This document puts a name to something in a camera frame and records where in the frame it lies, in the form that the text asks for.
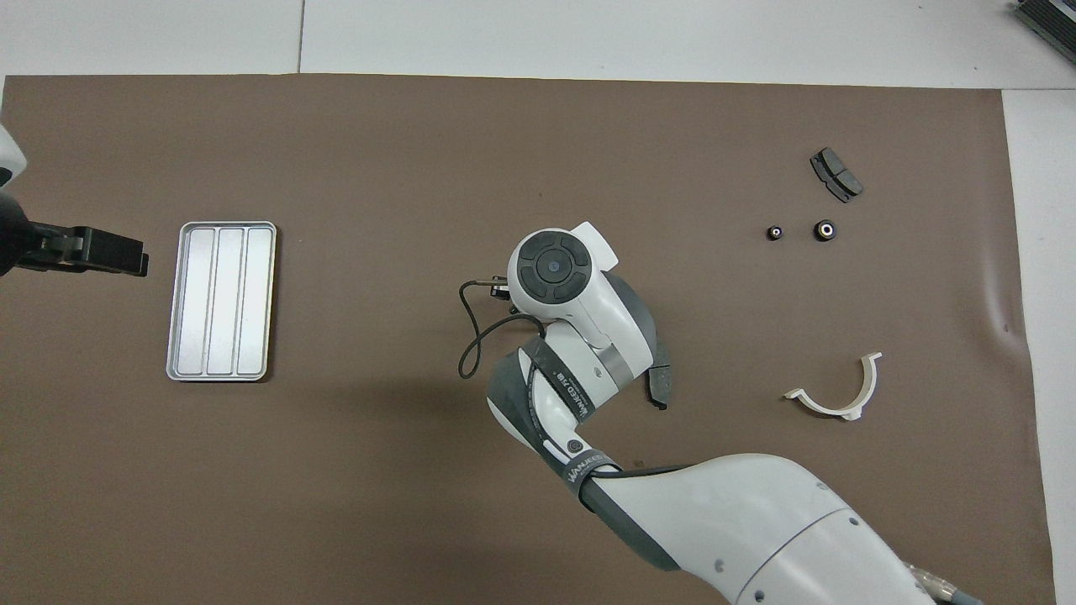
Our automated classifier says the long grey brake pad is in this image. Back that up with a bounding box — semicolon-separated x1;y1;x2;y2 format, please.
643;336;675;412

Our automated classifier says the grey ribbed device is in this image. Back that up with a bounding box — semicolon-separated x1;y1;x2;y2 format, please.
1013;0;1076;43

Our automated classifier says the brown table mat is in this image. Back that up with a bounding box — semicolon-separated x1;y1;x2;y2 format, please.
0;74;1056;605

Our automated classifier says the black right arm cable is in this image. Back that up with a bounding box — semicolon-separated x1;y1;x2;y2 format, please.
458;280;547;381

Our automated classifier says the white curved plastic bracket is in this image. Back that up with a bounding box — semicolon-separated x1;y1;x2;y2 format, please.
783;353;880;422

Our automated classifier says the silver metal tray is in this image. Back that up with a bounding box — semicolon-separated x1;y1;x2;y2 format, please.
166;221;277;383

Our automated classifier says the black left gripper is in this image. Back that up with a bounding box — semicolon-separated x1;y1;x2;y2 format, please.
25;223;150;276

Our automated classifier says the short grey brake pad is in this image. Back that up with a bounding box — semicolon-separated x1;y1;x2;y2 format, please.
810;147;864;204

